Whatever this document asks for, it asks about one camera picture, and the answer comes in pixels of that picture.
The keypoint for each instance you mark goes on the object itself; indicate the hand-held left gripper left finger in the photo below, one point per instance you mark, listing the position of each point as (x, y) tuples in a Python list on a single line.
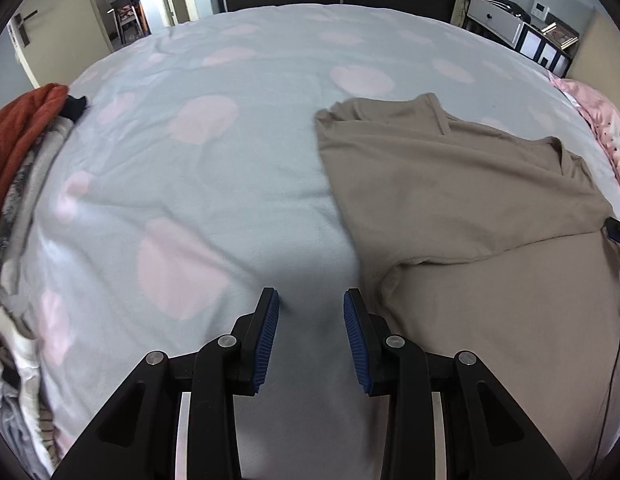
[(267, 345)]

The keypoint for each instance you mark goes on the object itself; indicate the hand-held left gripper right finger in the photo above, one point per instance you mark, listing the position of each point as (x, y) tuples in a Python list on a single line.
[(357, 345)]

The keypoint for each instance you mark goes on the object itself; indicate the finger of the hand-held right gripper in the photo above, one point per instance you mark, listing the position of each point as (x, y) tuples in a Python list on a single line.
[(618, 233)]

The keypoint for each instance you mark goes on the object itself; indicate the taupe long-sleeve shirt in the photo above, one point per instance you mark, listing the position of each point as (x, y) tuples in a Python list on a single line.
[(465, 200)]

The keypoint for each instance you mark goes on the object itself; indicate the pile of pale folded clothes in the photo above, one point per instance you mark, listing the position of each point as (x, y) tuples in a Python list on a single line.
[(14, 400)]

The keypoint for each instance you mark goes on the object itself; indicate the light pink printed pillow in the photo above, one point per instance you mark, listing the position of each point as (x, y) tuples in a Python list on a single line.
[(605, 115)]

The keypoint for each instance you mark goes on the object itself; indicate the pale blue dotted bed sheet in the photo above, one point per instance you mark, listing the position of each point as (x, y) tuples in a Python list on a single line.
[(214, 185)]

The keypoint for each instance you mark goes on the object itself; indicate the beige padded headboard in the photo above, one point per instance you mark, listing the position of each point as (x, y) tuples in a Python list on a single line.
[(602, 55)]

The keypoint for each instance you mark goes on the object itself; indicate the white nightstand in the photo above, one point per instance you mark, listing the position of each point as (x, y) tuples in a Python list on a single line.
[(495, 17)]

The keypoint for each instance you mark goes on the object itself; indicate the grey floral garment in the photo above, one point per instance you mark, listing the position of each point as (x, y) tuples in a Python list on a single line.
[(19, 195)]

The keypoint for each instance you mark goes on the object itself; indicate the white folded garment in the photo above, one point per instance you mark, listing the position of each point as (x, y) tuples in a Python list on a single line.
[(59, 132)]

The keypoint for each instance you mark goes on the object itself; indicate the navy garment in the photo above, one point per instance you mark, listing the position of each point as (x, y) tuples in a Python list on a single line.
[(74, 107)]

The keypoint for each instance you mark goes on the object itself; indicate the rust orange sweater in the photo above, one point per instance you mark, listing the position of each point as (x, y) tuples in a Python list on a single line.
[(14, 130)]

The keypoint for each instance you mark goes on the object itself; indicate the wooden chair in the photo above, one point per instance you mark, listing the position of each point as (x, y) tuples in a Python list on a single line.
[(127, 20)]

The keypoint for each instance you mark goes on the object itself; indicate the beige door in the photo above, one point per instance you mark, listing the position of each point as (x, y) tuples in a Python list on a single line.
[(32, 72)]

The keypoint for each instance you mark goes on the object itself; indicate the picture frame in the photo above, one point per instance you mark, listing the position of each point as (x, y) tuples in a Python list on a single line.
[(559, 35)]

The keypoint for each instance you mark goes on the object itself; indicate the white wall thermostat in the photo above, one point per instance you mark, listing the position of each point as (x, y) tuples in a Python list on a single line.
[(539, 10)]

